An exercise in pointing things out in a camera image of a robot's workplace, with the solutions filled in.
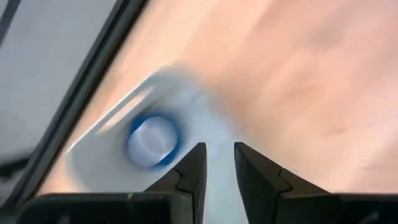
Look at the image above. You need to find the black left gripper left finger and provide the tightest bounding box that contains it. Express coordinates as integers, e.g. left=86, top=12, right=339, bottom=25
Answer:
left=17, top=142, right=208, bottom=224

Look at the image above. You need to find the light grey plastic bin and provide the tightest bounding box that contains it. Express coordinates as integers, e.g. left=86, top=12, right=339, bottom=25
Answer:
left=62, top=65, right=252, bottom=224

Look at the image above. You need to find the black aluminium table frame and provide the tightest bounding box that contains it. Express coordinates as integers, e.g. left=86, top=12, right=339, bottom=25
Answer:
left=6, top=0, right=150, bottom=212

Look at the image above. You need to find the dark blue tape roll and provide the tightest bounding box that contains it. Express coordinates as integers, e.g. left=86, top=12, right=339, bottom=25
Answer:
left=125, top=111, right=183, bottom=171

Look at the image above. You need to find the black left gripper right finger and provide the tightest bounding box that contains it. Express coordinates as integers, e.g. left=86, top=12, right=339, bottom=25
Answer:
left=234, top=141, right=398, bottom=224

